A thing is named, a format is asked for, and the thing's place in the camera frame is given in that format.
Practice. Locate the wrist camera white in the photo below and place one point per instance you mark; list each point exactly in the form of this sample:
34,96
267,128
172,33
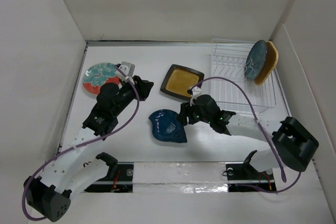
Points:
124,70
194,92

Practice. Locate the teal round plate white blossoms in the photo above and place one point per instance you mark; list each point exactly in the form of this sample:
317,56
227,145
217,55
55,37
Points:
255,60

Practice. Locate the white wire dish rack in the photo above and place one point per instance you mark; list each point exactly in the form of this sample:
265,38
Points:
228,59

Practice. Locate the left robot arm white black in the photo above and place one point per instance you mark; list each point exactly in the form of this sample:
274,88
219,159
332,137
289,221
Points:
48,192

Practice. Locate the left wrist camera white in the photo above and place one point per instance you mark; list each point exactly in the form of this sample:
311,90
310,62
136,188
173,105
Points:
124,70

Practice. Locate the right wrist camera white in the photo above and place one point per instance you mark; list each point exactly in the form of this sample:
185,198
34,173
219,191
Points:
194,92

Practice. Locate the brown black square plate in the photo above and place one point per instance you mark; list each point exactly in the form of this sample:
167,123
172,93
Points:
179,79

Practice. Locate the dark blue leaf-shaped plate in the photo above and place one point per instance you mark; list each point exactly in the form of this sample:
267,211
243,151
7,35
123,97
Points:
166,127

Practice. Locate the woven bamboo square plate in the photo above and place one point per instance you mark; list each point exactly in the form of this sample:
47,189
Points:
269,65

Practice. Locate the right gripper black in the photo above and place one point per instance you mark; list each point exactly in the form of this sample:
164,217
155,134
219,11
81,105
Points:
182,117

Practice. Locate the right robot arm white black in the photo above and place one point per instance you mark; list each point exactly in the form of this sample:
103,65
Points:
291,144

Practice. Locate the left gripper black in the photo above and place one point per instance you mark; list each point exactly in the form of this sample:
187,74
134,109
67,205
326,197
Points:
143,87

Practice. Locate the red teal floral round plate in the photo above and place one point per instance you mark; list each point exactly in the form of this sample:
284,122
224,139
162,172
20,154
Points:
98,75

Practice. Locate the aluminium base rail with mounts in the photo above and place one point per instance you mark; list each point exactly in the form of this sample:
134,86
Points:
183,177

